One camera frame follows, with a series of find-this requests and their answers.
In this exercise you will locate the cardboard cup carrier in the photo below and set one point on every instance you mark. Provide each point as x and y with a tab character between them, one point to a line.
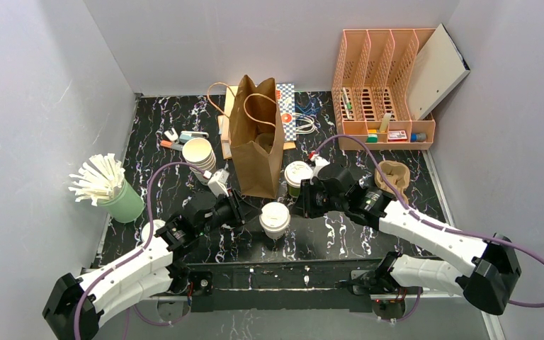
398	174

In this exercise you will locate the checkered paper sheet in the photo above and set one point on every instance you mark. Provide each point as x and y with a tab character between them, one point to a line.
285	97

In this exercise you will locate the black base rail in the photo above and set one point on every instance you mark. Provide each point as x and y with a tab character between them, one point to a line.
354	275

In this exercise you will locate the white folder board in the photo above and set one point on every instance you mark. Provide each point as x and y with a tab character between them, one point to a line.
438	68

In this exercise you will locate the green paper coffee cup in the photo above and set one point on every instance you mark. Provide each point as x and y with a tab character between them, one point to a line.
297	178

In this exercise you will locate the orange file organizer rack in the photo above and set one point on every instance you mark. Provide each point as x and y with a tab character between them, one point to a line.
369	90

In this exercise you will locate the brown paper bag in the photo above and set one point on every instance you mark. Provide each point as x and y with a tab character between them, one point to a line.
256	137

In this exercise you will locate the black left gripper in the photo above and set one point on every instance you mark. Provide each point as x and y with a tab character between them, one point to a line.
236	210

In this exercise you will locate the green cup of stirrers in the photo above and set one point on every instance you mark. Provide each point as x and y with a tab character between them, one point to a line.
101	181

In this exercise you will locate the stack of white lids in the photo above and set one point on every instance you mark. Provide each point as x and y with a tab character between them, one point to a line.
199	152

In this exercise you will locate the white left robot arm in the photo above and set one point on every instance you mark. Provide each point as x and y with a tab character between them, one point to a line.
79	306

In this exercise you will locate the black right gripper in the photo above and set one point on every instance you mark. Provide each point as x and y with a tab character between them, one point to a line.
306	199

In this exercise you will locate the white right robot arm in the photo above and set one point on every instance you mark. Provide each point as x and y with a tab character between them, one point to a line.
484	273

